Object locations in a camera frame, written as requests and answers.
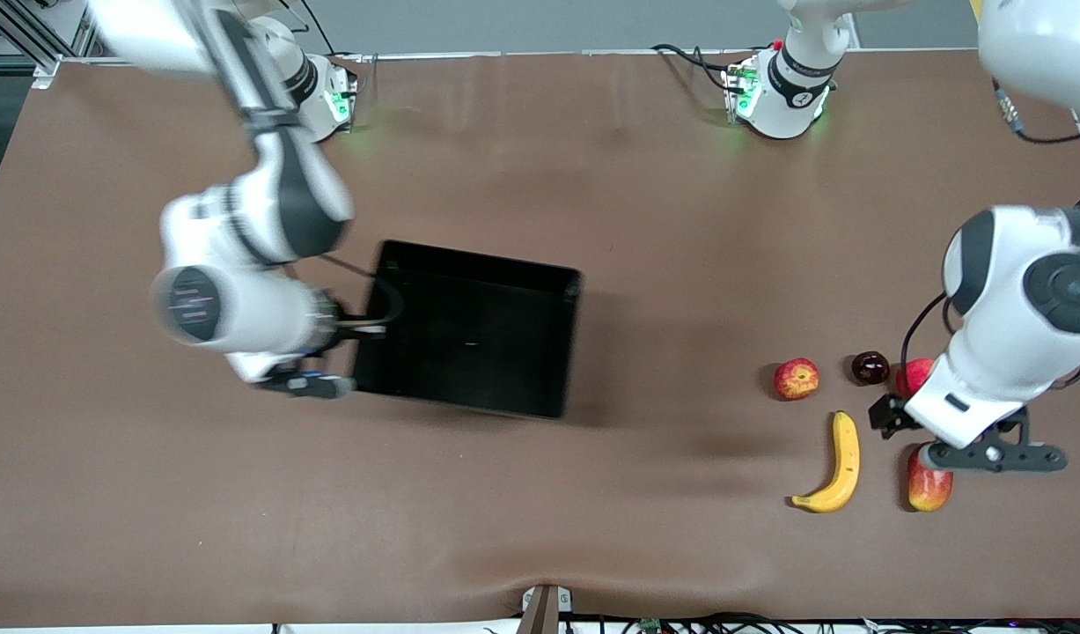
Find red yellow mango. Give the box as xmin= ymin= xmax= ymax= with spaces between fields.
xmin=907 ymin=443 xmax=954 ymax=512

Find thin black base cable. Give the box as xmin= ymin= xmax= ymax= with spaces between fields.
xmin=291 ymin=0 xmax=378 ymax=89

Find red round peach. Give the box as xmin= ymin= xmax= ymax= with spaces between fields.
xmin=895 ymin=358 xmax=937 ymax=399

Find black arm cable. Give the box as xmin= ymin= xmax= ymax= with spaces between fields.
xmin=320 ymin=254 xmax=406 ymax=325
xmin=899 ymin=79 xmax=1080 ymax=388

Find yellow banana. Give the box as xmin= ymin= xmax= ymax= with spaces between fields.
xmin=790 ymin=410 xmax=861 ymax=514

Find black cable bundle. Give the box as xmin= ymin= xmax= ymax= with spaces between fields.
xmin=271 ymin=612 xmax=1080 ymax=634

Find brown table mat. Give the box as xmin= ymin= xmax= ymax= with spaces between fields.
xmin=0 ymin=48 xmax=1080 ymax=628

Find red yellow streaked apple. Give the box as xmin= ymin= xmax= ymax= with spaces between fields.
xmin=774 ymin=357 xmax=820 ymax=402

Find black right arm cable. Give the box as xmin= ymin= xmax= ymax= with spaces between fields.
xmin=320 ymin=254 xmax=406 ymax=325

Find aluminium frame profile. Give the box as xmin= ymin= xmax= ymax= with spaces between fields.
xmin=0 ymin=0 xmax=100 ymax=89

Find black plastic box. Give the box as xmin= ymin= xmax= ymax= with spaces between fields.
xmin=353 ymin=240 xmax=583 ymax=420

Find dark purple plum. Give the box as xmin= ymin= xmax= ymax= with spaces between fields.
xmin=850 ymin=350 xmax=891 ymax=387

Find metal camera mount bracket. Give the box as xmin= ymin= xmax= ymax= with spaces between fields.
xmin=518 ymin=584 xmax=574 ymax=634

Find black base cables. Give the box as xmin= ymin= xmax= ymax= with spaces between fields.
xmin=650 ymin=42 xmax=774 ymax=93

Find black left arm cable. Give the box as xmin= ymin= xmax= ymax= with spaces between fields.
xmin=899 ymin=79 xmax=1080 ymax=388

